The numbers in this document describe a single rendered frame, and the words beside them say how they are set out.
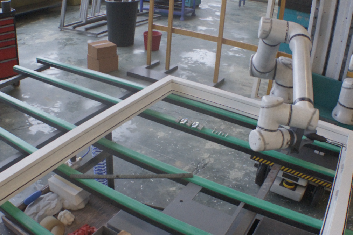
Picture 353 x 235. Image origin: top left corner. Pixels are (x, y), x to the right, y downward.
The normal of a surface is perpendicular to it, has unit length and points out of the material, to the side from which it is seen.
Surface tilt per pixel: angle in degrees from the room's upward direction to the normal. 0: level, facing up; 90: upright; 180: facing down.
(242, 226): 0
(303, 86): 23
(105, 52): 90
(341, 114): 68
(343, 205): 0
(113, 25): 94
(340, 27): 90
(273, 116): 80
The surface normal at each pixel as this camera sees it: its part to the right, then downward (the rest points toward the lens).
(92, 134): 0.86, 0.29
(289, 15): -0.50, 0.39
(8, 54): 0.63, 0.41
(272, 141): 0.41, 0.33
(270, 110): -0.34, 0.25
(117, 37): -0.10, 0.53
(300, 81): -0.46, -0.64
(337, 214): 0.07, -0.87
